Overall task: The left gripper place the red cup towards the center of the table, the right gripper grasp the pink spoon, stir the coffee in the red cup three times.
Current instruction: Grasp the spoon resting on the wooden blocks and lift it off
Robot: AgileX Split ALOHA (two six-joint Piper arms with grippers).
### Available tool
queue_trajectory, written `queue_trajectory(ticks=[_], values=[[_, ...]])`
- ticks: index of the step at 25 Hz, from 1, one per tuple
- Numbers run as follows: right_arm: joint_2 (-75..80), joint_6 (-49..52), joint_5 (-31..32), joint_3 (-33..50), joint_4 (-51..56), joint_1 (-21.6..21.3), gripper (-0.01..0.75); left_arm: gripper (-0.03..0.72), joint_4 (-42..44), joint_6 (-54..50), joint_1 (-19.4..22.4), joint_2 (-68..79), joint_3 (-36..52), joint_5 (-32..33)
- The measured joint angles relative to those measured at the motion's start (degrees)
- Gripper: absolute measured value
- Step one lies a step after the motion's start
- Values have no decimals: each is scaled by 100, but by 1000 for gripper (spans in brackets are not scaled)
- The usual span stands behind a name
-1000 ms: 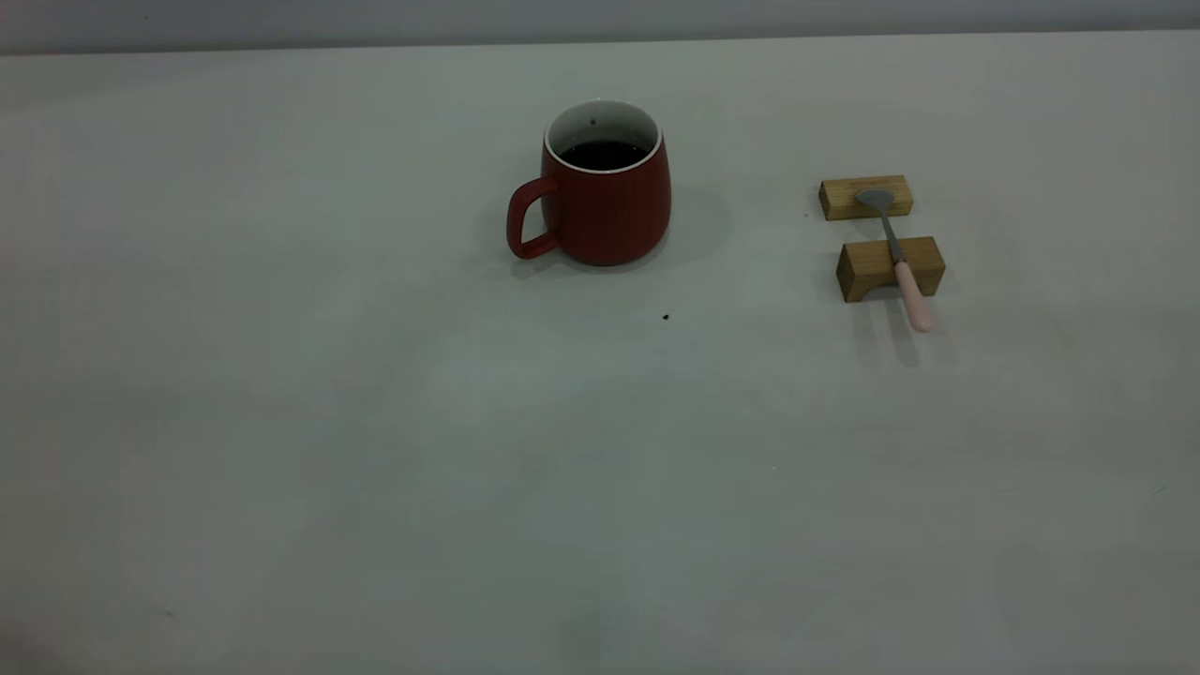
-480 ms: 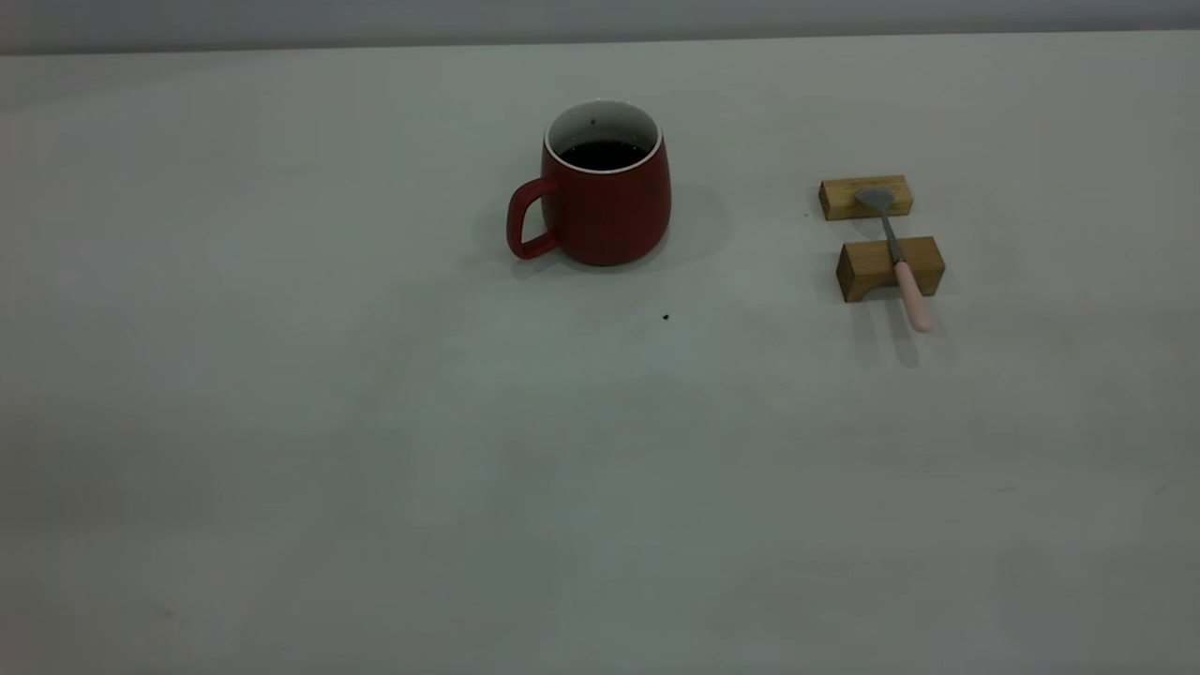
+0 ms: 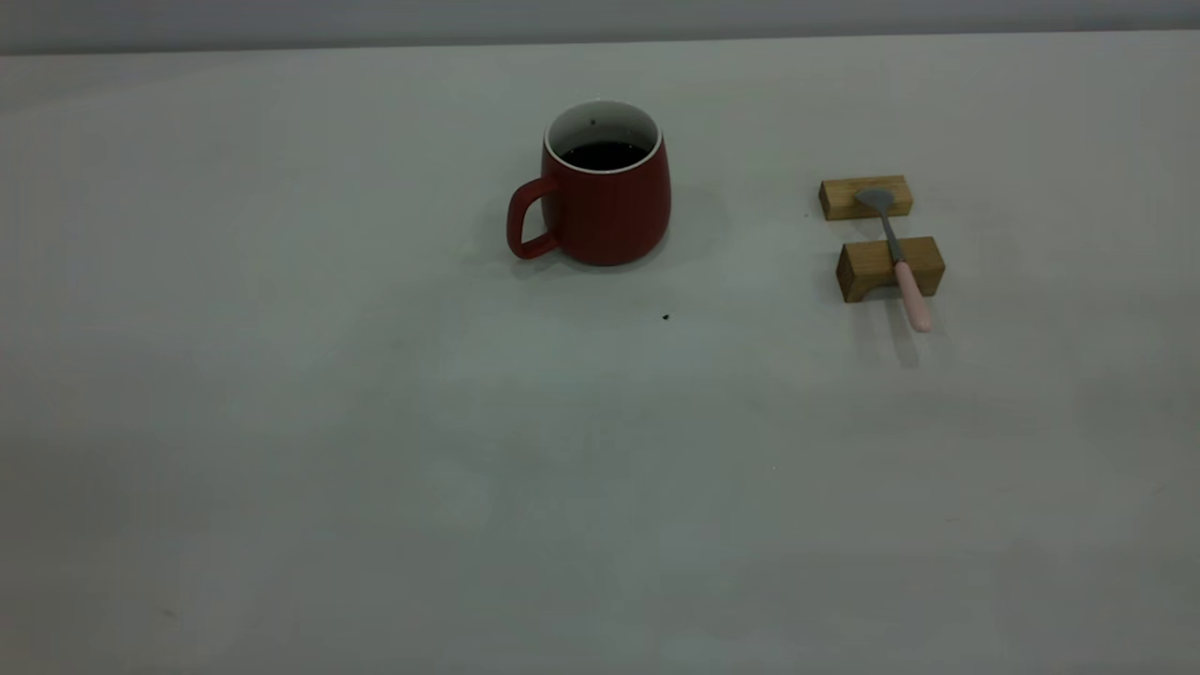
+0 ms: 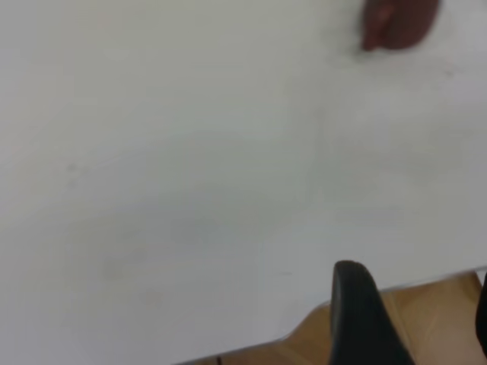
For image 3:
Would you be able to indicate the arched wooden block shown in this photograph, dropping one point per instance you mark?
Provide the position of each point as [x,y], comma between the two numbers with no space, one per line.
[867,267]

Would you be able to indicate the red ceramic mug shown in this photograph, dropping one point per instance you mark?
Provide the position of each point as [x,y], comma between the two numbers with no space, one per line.
[609,216]

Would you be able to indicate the dark coffee liquid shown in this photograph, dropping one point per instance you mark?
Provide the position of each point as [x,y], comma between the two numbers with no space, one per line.
[605,156]

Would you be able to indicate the rectangular wooden block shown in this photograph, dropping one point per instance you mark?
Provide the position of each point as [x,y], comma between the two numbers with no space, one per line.
[839,199]

